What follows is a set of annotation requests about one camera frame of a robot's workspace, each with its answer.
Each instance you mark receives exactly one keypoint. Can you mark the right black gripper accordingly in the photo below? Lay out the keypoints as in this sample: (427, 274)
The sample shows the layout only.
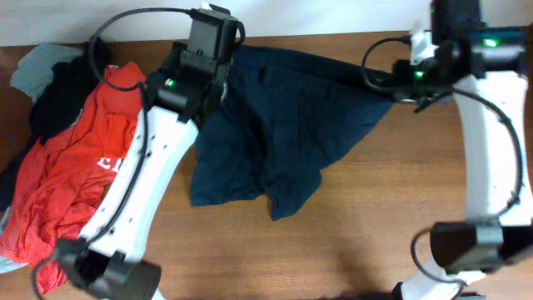
(401, 69)

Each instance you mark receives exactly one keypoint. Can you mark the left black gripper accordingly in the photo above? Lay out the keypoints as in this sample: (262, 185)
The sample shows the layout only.
(179, 52)

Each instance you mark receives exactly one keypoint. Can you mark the navy blue shorts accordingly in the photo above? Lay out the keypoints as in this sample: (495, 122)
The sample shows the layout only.
(287, 115)

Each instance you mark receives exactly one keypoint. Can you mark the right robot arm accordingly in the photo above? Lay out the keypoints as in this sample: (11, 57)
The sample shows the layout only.
(484, 70)

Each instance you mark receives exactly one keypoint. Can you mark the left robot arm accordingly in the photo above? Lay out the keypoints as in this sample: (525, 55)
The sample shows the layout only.
(106, 260)

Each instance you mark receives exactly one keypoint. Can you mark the black garment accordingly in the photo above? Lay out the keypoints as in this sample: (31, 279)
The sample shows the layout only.
(63, 99)

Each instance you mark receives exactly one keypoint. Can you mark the light grey garment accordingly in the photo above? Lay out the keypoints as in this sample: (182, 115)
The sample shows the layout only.
(34, 72)

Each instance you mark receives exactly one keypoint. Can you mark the red t-shirt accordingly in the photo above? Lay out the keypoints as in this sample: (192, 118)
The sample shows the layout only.
(60, 183)

